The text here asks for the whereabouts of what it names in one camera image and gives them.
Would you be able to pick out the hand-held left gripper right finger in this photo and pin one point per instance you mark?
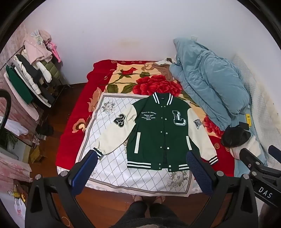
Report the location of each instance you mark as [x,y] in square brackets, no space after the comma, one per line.
[200,173]

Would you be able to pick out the pink towel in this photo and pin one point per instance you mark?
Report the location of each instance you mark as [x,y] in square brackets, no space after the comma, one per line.
[24,107]

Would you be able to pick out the white crumpled cloth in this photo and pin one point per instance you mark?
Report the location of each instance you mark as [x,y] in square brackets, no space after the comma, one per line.
[253,145]

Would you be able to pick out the blue duvet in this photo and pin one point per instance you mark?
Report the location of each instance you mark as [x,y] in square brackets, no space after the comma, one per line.
[208,83]

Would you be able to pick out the green plant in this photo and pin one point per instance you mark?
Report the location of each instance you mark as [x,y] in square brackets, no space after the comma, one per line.
[7,139]

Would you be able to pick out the pink bedding pile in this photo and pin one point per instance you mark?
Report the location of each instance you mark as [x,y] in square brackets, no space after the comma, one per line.
[13,168]

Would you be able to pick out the green hanging garment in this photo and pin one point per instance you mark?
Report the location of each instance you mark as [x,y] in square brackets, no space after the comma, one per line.
[18,85]

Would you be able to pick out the green varsity jacket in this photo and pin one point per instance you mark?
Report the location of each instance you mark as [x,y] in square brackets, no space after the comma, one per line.
[153,136]

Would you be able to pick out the white plastic bag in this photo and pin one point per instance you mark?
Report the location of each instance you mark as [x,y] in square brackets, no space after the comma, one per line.
[19,208]

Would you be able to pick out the white puffer jacket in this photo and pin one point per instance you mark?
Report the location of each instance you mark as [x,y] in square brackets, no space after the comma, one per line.
[45,71]

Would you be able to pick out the person's legs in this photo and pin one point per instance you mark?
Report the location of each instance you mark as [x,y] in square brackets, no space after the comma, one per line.
[151,216]

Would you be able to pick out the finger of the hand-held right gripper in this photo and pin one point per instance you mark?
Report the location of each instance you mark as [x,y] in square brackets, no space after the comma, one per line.
[250,160]
[275,151]

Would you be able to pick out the metal clothes rack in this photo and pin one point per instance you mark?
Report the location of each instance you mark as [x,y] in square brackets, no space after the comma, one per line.
[56,89]

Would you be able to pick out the yellow tag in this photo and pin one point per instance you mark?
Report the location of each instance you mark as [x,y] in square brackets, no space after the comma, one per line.
[248,119]

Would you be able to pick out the yellow cardboard box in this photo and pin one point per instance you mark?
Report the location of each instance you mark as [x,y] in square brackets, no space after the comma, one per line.
[37,154]

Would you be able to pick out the bright pink garment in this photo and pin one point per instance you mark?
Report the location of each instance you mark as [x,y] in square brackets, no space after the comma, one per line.
[54,51]

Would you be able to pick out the olive puffer jacket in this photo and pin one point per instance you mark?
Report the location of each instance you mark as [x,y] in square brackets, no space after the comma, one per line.
[53,70]

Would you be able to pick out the pink slipper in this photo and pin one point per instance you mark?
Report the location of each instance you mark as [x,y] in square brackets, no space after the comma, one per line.
[159,199]
[140,199]

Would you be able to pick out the pink fluffy jacket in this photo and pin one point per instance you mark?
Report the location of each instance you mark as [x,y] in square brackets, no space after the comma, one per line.
[36,49]

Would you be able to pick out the red floral blanket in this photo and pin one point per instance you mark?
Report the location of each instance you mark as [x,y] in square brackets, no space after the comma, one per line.
[72,131]

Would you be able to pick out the white folded cloth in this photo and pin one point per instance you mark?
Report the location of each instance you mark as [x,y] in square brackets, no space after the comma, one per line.
[13,127]

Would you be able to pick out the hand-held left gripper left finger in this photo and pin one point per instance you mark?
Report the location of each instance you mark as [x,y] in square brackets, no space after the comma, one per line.
[84,172]

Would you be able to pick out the white diamond-pattern quilted mat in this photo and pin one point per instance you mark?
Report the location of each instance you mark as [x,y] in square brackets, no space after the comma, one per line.
[114,168]

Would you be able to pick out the black cloth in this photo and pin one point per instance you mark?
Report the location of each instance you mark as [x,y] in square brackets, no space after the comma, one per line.
[235,137]

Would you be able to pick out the white quilted mattress cover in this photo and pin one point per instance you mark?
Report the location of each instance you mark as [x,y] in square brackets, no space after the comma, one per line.
[263,105]

